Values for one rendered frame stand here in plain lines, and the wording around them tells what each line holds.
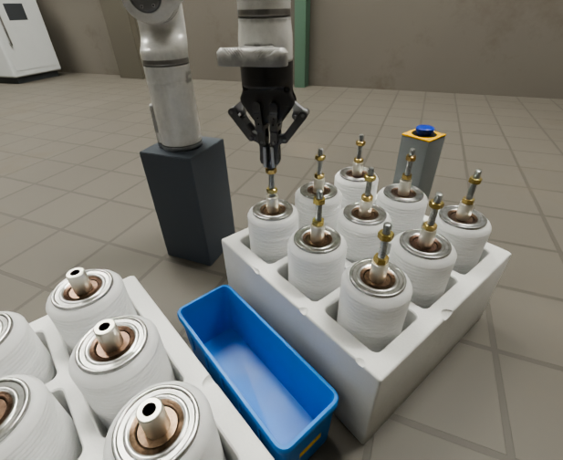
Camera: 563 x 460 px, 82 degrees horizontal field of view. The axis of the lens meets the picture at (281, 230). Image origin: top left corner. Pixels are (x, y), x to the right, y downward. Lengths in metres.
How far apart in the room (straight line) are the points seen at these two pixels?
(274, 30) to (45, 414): 0.50
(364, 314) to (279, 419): 0.25
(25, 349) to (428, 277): 0.54
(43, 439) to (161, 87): 0.59
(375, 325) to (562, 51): 2.69
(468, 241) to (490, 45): 2.38
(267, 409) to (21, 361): 0.36
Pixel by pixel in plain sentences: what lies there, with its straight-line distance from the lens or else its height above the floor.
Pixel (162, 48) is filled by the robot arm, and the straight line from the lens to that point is 0.74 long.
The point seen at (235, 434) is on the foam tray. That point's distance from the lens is 0.42.
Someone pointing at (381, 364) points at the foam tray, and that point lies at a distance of 0.47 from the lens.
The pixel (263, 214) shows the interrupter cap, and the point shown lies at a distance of 0.58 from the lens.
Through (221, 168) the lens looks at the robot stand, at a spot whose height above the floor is 0.23.
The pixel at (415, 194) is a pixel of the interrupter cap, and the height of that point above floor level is 0.25.
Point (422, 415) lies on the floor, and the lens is 0.66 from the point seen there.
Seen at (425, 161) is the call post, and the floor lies 0.27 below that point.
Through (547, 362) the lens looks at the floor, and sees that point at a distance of 0.82.
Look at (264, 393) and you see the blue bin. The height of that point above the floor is 0.00.
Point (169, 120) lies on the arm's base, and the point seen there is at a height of 0.37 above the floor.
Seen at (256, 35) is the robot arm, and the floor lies 0.53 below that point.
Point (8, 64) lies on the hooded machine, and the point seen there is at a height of 0.18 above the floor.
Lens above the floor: 0.56
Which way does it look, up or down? 35 degrees down
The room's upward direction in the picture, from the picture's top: 2 degrees counter-clockwise
